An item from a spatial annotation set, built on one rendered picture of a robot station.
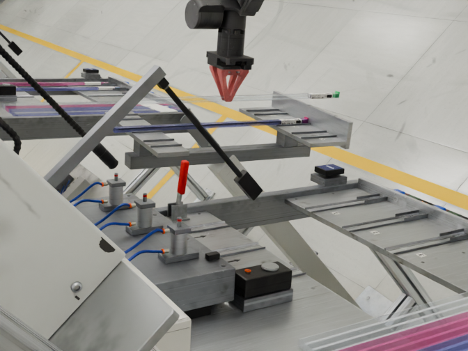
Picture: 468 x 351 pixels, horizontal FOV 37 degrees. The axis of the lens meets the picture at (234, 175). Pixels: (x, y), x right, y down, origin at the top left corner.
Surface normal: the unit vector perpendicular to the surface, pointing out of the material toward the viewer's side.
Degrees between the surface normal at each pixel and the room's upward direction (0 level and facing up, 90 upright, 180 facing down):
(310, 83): 0
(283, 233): 90
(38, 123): 90
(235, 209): 90
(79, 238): 90
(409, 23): 0
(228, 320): 42
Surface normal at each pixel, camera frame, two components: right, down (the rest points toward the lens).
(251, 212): 0.52, 0.26
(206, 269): 0.05, -0.96
